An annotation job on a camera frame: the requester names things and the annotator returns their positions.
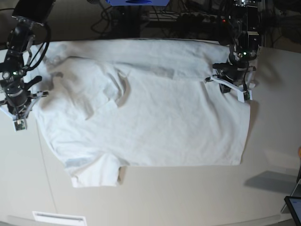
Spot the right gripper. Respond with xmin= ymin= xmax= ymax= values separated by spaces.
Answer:
xmin=5 ymin=90 xmax=31 ymax=118

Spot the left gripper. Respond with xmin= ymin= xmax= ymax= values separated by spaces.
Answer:
xmin=217 ymin=67 xmax=247 ymax=94

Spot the white T-shirt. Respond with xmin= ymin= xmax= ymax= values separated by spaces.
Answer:
xmin=29 ymin=39 xmax=250 ymax=188

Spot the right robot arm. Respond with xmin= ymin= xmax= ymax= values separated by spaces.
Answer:
xmin=0 ymin=0 xmax=55 ymax=120

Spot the power strip with red light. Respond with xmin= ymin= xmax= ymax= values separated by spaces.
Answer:
xmin=202 ymin=15 xmax=230 ymax=24

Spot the white paper label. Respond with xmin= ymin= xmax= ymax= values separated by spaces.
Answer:
xmin=32 ymin=211 xmax=87 ymax=226

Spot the blue box overhead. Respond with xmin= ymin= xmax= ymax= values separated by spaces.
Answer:
xmin=106 ymin=0 xmax=170 ymax=6

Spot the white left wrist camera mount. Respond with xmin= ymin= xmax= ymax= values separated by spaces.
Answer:
xmin=205 ymin=63 xmax=256 ymax=103

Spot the tablet with dark frame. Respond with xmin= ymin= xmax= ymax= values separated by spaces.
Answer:
xmin=284 ymin=196 xmax=301 ymax=226

